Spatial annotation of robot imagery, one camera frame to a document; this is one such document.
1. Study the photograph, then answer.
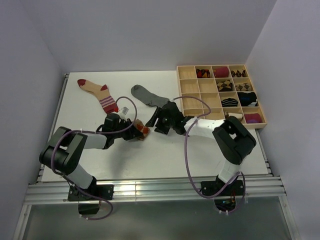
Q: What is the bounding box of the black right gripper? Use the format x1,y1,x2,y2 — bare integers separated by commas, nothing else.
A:
145,107,175,135

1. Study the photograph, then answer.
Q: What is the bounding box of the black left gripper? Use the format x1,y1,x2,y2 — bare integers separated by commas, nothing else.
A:
112,118,143,141

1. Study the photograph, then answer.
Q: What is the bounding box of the tan orange argyle sock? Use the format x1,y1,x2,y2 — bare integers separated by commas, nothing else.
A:
133,119,150,141

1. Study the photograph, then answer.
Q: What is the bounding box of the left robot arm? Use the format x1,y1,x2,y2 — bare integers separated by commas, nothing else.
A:
39,113,144,200

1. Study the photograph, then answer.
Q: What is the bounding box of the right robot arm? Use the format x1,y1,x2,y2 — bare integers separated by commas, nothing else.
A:
146,101,257,195

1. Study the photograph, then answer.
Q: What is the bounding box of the tan sock with purple stripes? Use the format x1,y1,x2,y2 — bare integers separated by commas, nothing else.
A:
77,79,119,114

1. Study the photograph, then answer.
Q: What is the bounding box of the red orange argyle rolled sock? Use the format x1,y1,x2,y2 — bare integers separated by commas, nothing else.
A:
195,68,211,78

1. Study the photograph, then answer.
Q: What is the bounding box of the black white striped rolled sock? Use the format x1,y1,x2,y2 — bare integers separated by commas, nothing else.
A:
221,97,239,108

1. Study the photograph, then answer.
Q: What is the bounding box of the brown tan argyle rolled sock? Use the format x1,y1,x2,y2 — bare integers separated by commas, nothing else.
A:
216,80,233,92

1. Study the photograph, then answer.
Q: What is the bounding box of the wooden compartment tray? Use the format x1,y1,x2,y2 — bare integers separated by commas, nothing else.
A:
176,64,267,129

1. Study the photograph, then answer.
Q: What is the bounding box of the crimson rolled sock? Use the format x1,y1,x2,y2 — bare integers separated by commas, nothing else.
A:
213,66,229,78

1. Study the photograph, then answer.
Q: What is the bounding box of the beige rolled sock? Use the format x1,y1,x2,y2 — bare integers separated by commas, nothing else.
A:
224,111,244,122

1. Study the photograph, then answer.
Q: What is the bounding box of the black blue rolled sock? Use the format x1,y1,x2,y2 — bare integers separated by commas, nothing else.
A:
237,92,258,107

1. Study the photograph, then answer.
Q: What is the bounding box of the brown white argyle rolled sock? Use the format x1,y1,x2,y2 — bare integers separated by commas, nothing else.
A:
230,69,247,78

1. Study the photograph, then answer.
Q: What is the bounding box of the magenta purple rolled sock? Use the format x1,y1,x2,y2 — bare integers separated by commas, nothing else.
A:
244,113,263,124

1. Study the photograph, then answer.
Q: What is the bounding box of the grey brown argyle rolled sock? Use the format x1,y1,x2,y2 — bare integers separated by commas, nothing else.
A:
235,82,253,92

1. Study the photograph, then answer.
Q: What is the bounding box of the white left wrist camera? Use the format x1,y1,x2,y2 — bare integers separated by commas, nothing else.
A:
117,106,129,118

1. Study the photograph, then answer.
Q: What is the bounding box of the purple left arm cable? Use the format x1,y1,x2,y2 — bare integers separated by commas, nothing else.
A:
50,96,138,221

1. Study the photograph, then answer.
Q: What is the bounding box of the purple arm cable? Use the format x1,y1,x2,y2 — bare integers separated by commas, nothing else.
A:
50,96,138,221
168,96,248,215

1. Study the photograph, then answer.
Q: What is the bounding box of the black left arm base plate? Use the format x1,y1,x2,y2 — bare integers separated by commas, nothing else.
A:
67,184,114,219

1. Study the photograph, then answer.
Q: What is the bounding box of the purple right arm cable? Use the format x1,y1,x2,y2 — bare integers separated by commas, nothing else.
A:
168,96,248,215

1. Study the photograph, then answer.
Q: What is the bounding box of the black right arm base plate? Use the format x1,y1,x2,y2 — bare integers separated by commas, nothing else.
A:
200,178,246,213

